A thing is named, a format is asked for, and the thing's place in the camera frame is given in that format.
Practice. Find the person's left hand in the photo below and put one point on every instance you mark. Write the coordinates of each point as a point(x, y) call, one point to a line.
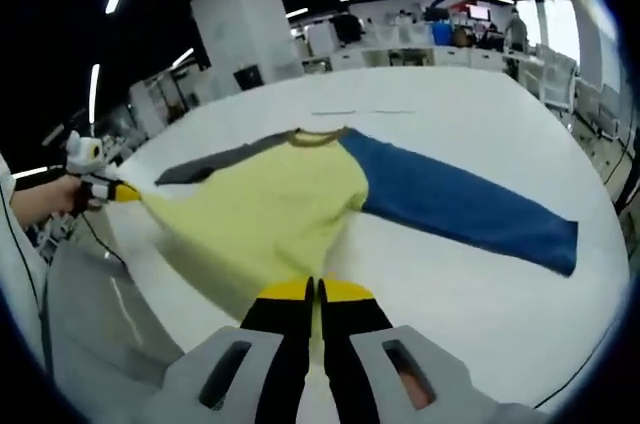
point(47, 201)

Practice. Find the large white pillar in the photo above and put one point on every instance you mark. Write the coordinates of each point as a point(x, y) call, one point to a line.
point(240, 19)

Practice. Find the white power strip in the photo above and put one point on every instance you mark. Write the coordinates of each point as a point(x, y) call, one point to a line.
point(360, 113)

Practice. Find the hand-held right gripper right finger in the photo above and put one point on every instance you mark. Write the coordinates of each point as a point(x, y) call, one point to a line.
point(355, 334)

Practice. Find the white shelving unit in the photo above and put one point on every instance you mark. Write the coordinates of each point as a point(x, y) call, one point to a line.
point(150, 104)

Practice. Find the bright monitor screen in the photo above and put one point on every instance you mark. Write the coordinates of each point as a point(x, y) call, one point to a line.
point(478, 12)

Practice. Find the yellow garment blue grey sleeves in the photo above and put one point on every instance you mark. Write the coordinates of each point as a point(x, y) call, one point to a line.
point(260, 204)

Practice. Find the white office chair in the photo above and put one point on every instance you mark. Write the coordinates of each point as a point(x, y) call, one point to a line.
point(557, 79)

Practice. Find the tall white cabinet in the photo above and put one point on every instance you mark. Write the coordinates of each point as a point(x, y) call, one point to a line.
point(320, 40)

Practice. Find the blue barrel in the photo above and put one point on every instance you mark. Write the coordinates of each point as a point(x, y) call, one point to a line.
point(441, 34)

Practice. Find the row of white low cabinets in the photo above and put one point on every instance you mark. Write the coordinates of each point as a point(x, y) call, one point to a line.
point(450, 58)

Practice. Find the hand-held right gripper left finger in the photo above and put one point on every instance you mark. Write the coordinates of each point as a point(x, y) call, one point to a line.
point(280, 334)

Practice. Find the black square panel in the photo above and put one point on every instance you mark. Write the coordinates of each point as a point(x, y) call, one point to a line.
point(248, 77)

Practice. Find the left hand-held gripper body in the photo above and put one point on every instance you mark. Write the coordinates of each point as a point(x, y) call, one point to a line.
point(87, 156)

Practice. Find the person's white coat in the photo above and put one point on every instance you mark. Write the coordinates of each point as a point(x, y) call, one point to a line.
point(15, 274)

